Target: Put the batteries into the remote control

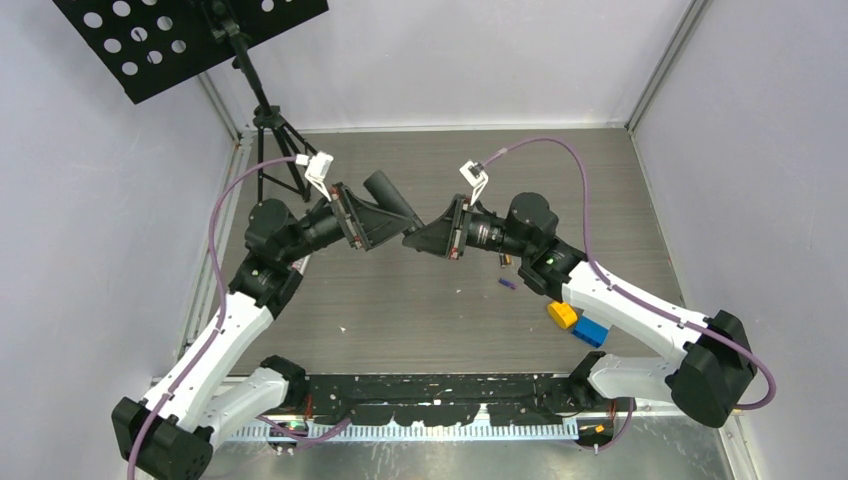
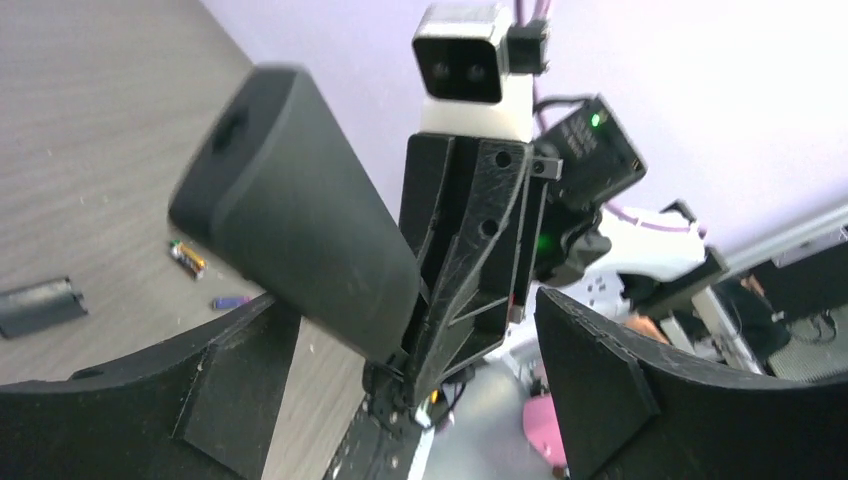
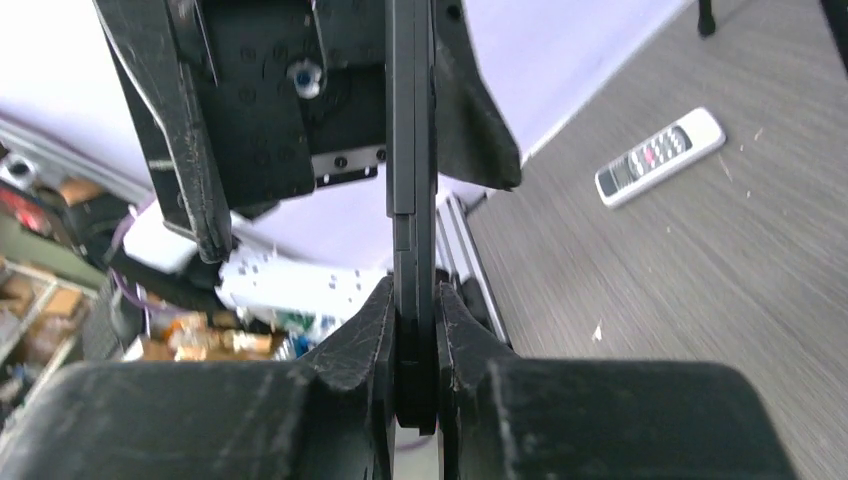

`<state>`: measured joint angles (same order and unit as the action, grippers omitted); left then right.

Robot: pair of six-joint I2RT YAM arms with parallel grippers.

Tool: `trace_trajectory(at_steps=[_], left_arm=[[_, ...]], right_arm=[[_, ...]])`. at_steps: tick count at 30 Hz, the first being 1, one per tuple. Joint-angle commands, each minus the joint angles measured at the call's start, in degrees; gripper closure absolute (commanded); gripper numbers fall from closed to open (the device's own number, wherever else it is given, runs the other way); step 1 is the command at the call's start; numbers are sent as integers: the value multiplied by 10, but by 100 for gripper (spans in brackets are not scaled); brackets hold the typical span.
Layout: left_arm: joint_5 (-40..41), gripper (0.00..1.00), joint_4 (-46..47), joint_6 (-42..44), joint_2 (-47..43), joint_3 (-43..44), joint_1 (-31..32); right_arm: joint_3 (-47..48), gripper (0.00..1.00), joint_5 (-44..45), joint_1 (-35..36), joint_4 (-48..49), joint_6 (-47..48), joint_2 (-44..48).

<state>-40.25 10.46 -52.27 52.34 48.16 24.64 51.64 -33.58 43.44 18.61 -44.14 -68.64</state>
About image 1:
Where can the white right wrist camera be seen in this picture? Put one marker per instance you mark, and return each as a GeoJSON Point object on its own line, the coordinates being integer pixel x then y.
{"type": "Point", "coordinates": [475, 175]}

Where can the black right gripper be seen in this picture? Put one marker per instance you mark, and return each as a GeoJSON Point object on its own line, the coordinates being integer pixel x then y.
{"type": "Point", "coordinates": [444, 236]}

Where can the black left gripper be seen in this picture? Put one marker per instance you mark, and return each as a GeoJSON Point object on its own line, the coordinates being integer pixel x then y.
{"type": "Point", "coordinates": [369, 224]}

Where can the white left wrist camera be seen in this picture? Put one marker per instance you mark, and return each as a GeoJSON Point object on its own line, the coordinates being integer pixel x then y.
{"type": "Point", "coordinates": [316, 169]}

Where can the yellow toy brick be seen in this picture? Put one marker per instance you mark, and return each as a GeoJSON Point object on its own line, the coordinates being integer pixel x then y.
{"type": "Point", "coordinates": [563, 315]}

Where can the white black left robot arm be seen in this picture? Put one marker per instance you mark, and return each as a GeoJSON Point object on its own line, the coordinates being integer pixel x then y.
{"type": "Point", "coordinates": [173, 431]}

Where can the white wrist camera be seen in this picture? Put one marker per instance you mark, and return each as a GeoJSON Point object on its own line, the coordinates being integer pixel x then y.
{"type": "Point", "coordinates": [475, 175]}
{"type": "Point", "coordinates": [316, 169]}

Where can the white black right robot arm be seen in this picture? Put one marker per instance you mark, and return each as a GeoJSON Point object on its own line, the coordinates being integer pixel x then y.
{"type": "Point", "coordinates": [702, 364]}

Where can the white air conditioner remote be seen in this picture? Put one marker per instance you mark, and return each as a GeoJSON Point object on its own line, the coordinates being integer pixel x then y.
{"type": "Point", "coordinates": [300, 265]}

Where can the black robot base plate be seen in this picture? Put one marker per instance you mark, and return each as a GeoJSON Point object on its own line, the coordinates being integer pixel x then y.
{"type": "Point", "coordinates": [443, 400]}

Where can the black music stand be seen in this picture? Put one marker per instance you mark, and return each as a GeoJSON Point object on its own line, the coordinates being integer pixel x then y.
{"type": "Point", "coordinates": [152, 46]}

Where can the blue green white brick stack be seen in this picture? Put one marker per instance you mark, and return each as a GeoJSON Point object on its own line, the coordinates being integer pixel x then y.
{"type": "Point", "coordinates": [591, 332]}

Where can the blue purple battery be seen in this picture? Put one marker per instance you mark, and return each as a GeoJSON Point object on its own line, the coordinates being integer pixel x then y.
{"type": "Point", "coordinates": [507, 283]}

